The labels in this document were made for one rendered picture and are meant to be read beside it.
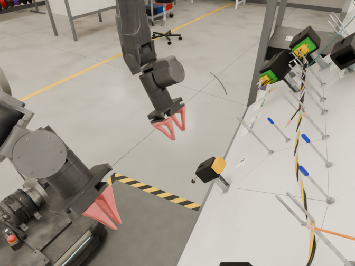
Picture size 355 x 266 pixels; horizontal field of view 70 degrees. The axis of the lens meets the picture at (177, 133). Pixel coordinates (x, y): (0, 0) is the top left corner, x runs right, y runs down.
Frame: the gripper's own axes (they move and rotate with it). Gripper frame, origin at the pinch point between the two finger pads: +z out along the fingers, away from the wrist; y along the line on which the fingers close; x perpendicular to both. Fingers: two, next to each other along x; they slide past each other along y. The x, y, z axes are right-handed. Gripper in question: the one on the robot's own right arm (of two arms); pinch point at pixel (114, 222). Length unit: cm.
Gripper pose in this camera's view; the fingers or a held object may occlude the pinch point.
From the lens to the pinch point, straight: 47.7
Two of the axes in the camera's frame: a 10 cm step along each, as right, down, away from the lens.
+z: 5.6, 7.7, 3.0
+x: -6.4, 1.7, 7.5
